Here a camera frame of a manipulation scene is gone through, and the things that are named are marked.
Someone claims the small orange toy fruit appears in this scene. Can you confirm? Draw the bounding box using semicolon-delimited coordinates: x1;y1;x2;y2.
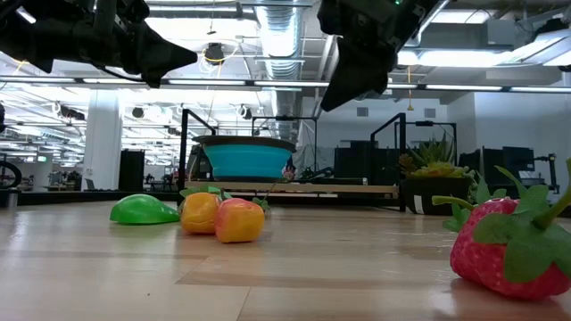
179;191;223;235
213;197;267;244

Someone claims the grey cylinder bin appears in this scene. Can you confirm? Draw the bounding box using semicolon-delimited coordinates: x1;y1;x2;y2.
4;187;21;209

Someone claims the black ceiling camera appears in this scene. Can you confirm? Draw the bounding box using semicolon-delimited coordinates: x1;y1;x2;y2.
203;42;227;67

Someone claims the black tube stand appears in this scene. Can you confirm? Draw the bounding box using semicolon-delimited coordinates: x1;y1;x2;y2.
368;111;408;211
177;108;219;193

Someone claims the black speaker cabinet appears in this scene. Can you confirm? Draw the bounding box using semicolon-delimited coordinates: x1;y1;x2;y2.
118;149;146;193

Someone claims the silver ventilation duct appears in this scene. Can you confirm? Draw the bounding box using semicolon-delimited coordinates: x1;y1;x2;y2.
256;0;305;144

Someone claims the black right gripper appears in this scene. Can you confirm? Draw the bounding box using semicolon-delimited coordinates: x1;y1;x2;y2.
317;0;441;112

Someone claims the long ceiling light strip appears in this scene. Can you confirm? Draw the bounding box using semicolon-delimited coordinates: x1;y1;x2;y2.
0;76;571;94

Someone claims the black monitor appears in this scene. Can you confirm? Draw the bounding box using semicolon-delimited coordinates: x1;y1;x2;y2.
459;145;536;186

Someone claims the bright green pear half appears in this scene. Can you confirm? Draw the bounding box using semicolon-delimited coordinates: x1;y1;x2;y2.
109;193;181;226

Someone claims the black metal table frame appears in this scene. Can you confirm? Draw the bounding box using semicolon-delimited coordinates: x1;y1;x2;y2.
0;187;405;209

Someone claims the black wheel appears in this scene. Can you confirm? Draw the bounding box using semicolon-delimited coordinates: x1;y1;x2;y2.
0;160;23;189

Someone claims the blue collapsible colander grey rim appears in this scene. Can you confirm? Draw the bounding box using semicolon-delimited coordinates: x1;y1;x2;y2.
192;135;298;182

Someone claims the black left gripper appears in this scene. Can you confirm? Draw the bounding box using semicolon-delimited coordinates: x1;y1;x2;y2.
57;0;198;89

